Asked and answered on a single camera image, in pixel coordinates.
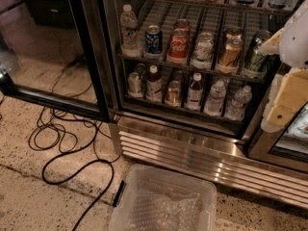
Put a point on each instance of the dark can behind gold can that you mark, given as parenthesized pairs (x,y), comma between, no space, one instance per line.
(178,75)

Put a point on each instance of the open glass fridge door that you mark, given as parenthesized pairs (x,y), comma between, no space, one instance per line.
(49,56)

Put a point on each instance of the red can behind coca-cola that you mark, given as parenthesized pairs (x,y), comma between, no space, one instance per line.
(182,23)

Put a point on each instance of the clear water bottle middle shelf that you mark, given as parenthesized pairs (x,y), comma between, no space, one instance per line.
(129,31)

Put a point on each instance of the orange gold soda can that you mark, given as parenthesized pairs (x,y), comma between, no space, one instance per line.
(228,59)

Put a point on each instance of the gold can bottom shelf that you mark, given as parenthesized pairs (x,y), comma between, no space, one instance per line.
(173,96)

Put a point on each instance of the white green soda can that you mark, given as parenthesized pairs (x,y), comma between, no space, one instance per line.
(203,51)

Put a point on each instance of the clear water bottle bottom right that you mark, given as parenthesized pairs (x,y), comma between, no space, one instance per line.
(236,105)

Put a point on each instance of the clear plastic storage bin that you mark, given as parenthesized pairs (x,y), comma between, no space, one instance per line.
(128,193)

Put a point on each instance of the blue pepsi can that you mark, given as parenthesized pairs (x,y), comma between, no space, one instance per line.
(153,41)

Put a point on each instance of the dark can behind orange can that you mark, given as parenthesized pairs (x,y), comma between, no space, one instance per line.
(233,33)

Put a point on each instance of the brown tea bottle left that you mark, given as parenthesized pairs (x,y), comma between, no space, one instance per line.
(154,84)

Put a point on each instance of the green soda can rear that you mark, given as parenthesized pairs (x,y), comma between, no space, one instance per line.
(260,37)

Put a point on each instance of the clear water bottle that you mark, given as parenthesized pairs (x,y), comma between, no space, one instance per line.
(215,98)
(236,105)

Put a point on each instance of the bubble wrap sheet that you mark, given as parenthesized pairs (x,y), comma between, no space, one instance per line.
(159,208)

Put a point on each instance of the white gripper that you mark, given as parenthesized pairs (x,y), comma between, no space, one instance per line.
(295,42)

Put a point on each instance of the stainless steel display fridge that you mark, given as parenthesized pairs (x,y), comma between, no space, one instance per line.
(237,154)

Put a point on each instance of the green soda can front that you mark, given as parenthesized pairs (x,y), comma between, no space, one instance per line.
(255,63)

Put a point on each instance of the clear water bottle bottom middle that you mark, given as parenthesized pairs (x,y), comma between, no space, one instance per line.
(215,98)

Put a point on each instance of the silver can rear bottom shelf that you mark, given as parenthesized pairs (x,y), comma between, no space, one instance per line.
(140,69)

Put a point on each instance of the dark drink bottle white cap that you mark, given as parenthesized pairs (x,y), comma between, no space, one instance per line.
(194,94)

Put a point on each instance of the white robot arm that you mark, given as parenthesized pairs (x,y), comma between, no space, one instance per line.
(288,94)

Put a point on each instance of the silver can shelf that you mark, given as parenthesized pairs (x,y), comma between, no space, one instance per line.
(135,85)
(140,69)

